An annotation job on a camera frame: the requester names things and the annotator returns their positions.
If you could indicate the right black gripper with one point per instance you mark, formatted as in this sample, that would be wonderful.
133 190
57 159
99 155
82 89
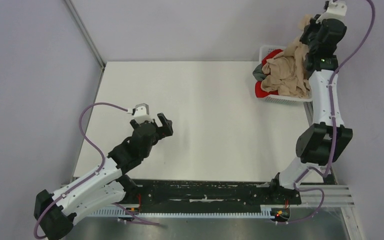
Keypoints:
313 25

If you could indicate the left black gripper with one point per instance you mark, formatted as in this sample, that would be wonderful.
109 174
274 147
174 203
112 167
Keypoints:
164 131

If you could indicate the beige t shirt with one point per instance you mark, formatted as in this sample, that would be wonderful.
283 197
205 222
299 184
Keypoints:
287 71

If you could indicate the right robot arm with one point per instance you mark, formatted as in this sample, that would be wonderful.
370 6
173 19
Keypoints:
322 143

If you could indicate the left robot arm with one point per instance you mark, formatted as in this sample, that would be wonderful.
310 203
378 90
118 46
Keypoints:
57 212

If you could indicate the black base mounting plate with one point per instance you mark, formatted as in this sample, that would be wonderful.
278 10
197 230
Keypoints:
206 197

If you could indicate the grey t shirt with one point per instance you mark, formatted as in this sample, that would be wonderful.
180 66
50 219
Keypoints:
258 73

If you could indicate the white plastic laundry basket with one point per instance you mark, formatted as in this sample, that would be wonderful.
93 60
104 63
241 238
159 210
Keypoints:
265 52

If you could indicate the red t shirt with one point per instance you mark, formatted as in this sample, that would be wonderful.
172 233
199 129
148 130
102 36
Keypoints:
267 71

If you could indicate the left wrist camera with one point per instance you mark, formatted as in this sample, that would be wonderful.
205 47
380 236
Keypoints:
141 112

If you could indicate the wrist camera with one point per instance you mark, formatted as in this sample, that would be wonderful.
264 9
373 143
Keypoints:
334 9
141 112

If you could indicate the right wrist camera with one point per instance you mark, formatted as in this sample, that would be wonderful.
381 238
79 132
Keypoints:
334 9

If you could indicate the white slotted cable duct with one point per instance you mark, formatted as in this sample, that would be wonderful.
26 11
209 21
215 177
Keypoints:
263 213

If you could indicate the left corner wall profile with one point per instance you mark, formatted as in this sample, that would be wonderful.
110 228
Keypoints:
85 33

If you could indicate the aluminium frame rail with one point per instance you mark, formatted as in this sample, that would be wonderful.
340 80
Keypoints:
327 195

